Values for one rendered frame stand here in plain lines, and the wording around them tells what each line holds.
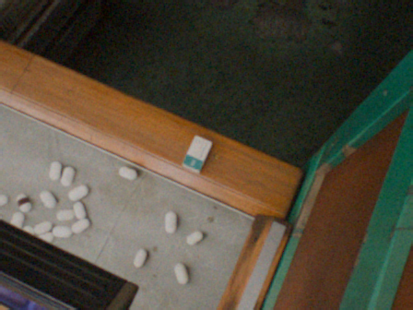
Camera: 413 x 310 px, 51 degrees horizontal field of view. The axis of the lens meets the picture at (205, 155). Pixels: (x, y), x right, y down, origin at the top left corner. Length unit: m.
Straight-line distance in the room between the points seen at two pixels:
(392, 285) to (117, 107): 0.66
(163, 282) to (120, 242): 0.11
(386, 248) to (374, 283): 0.02
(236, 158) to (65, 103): 0.35
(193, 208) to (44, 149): 0.31
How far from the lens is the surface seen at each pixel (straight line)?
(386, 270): 0.30
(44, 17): 1.53
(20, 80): 0.94
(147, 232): 0.82
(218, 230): 0.82
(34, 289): 0.47
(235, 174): 0.81
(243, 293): 0.69
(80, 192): 0.84
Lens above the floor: 1.55
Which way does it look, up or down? 75 degrees down
